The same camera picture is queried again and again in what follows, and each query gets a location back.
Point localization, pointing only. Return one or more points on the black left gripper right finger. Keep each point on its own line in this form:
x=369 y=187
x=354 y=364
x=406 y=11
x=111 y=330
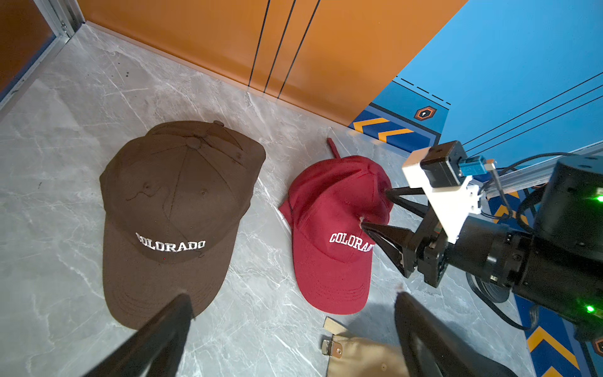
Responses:
x=430 y=348

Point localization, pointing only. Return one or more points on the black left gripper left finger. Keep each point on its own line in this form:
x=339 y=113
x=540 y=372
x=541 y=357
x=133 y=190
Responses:
x=156 y=349

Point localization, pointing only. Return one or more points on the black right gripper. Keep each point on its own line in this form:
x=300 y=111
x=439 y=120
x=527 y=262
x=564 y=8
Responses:
x=493 y=253

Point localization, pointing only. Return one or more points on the maroon cap front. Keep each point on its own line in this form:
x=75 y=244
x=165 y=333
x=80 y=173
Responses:
x=325 y=207

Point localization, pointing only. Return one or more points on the maroon cap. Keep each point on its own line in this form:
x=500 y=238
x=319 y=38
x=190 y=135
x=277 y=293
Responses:
x=325 y=207
x=334 y=150

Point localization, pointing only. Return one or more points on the beige cap front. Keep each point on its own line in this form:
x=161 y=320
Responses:
x=351 y=355

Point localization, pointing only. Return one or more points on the brown cap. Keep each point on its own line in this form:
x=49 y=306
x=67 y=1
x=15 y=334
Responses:
x=194 y=128
x=173 y=206

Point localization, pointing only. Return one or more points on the maroon cap back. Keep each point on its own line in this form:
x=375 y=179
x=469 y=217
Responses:
x=334 y=150

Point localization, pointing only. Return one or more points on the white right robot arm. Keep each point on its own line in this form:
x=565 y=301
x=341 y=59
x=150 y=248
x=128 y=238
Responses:
x=555 y=263

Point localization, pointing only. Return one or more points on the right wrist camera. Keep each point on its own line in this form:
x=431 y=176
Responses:
x=444 y=173

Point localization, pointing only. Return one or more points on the aluminium corner post right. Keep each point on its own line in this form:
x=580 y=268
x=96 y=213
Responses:
x=540 y=173

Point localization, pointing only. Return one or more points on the aluminium corner post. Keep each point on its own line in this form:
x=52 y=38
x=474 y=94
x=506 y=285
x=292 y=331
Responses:
x=540 y=173
x=63 y=16

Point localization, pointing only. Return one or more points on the aluminium corner post left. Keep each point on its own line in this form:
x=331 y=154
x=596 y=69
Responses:
x=63 y=16

